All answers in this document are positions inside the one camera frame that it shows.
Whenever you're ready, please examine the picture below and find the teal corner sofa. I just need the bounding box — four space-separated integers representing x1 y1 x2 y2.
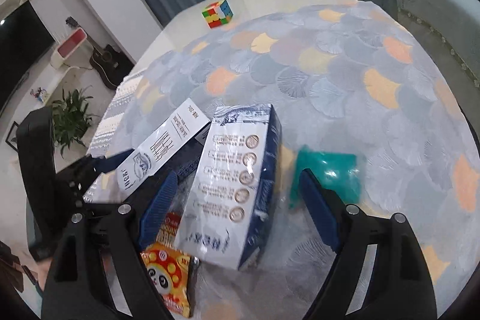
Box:
250 0 480 99

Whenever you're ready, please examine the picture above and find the red panda snack packet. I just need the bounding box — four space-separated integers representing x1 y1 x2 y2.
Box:
140 211 202 319

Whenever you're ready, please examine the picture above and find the grey striped table runner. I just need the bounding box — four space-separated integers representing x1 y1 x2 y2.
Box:
85 73 148 160

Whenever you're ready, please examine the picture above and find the colourful puzzle cube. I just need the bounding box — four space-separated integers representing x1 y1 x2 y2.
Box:
202 0 234 29

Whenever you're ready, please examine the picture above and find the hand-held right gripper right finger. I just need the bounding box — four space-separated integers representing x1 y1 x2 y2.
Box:
298 168 439 320

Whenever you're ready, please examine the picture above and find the green potted plant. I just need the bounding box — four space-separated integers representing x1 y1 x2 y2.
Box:
50 87 99 160

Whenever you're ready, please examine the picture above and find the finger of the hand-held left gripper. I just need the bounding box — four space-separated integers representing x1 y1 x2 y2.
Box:
69 151 203 216
56 148 134 187

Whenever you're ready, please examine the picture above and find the white tv cabinet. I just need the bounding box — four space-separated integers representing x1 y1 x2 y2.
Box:
7 63 82 126

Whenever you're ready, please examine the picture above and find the black acoustic guitar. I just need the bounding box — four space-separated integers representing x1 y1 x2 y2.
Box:
65 17 134 91

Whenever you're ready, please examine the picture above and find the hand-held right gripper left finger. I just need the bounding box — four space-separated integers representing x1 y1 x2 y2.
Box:
40 170 179 320

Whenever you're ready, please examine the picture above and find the teal plastic packet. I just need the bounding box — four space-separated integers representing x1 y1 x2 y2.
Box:
289 145 367 211

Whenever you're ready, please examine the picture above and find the small dark floor frame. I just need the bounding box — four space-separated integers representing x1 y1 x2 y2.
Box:
5 121 20 145

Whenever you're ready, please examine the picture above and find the black television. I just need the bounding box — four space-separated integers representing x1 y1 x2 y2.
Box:
0 0 57 107

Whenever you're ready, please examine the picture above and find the large blue white milk carton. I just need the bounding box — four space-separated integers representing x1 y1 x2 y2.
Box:
174 104 283 271

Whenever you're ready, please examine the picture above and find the red white curved cabinet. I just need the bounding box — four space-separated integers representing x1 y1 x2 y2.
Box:
49 28 91 69

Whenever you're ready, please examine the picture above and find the slim white milk carton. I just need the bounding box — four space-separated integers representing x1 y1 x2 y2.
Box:
80 99 212 209

